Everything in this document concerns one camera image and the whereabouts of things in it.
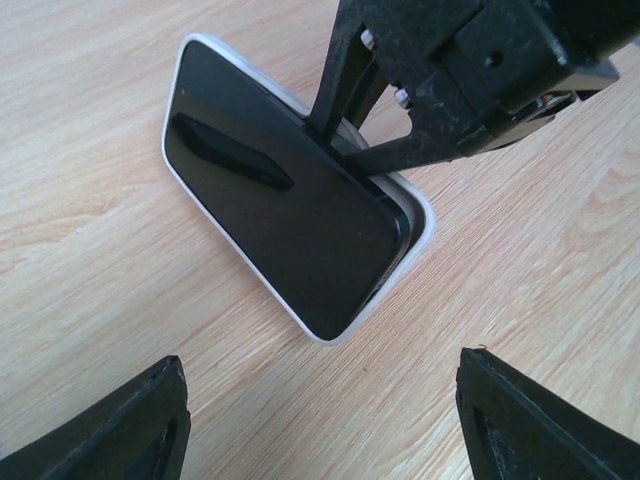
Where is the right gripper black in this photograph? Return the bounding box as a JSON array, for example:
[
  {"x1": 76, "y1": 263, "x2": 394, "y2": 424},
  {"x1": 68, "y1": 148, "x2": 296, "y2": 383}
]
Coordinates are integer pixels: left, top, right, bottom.
[{"x1": 309, "y1": 1, "x2": 619, "y2": 177}]

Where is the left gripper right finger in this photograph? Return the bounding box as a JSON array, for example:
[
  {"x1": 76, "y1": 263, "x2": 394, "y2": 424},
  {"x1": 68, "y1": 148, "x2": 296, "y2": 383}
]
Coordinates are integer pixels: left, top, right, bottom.
[{"x1": 456, "y1": 348, "x2": 639, "y2": 479}]

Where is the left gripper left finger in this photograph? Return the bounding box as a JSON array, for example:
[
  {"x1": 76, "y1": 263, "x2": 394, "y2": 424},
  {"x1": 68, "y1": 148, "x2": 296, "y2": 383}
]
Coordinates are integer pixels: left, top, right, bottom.
[{"x1": 1, "y1": 355, "x2": 191, "y2": 479}]

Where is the white phone case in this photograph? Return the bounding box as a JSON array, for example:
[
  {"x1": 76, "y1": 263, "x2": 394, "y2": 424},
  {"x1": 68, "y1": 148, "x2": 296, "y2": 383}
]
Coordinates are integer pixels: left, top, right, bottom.
[{"x1": 158, "y1": 32, "x2": 437, "y2": 347}]

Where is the black smartphone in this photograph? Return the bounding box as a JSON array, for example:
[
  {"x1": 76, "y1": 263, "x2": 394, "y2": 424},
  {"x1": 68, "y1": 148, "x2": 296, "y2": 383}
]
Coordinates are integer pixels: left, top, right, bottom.
[{"x1": 163, "y1": 39, "x2": 411, "y2": 341}]

